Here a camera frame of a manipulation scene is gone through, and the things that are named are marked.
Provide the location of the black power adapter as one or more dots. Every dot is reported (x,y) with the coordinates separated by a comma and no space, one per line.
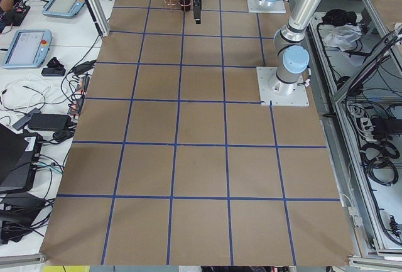
(48,122)

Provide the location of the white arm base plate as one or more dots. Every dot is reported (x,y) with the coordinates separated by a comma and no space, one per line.
(273,92)

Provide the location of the black laptop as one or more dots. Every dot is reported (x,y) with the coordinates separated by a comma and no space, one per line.
(19,153)

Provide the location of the blue teach pendant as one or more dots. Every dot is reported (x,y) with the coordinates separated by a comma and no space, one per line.
(63,8)
(28,49)

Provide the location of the aluminium frame post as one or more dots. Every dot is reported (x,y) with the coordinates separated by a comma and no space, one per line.
(97,14)

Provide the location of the dark bottle in basket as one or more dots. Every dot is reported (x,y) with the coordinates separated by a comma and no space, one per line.
(185,5)

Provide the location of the second white arm base plate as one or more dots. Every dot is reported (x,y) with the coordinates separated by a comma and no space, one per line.
(277,8)

